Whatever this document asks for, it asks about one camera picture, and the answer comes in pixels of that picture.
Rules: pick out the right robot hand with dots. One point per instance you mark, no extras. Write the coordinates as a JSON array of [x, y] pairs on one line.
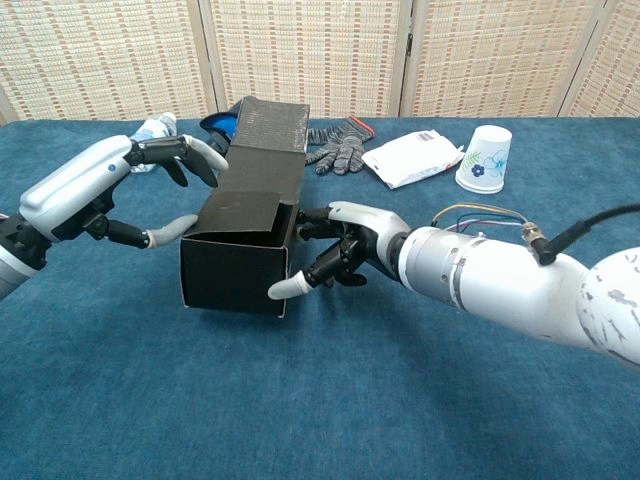
[[370, 235]]

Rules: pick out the white floral paper cup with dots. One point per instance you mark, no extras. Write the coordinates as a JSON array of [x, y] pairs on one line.
[[485, 160]]

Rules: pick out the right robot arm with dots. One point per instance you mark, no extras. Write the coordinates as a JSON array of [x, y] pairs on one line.
[[500, 275]]

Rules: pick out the white plastic package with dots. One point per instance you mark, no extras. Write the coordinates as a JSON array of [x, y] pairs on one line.
[[415, 160]]

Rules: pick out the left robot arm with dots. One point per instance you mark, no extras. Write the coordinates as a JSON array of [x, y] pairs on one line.
[[12, 270]]

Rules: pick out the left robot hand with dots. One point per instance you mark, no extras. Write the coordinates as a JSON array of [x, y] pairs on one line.
[[75, 185]]

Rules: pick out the grey and blue cloth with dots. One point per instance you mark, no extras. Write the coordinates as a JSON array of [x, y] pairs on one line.
[[220, 125]]

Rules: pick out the woven folding screen panel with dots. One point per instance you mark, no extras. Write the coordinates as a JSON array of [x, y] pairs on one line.
[[500, 55], [100, 55], [305, 55], [615, 55]]

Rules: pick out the grey knit glove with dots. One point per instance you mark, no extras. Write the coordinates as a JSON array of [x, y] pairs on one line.
[[345, 150]]

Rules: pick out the clear plastic water bottle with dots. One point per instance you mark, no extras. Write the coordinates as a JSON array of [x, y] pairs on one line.
[[155, 127]]

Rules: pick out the black paper box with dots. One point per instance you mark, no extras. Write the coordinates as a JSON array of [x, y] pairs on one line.
[[235, 270]]

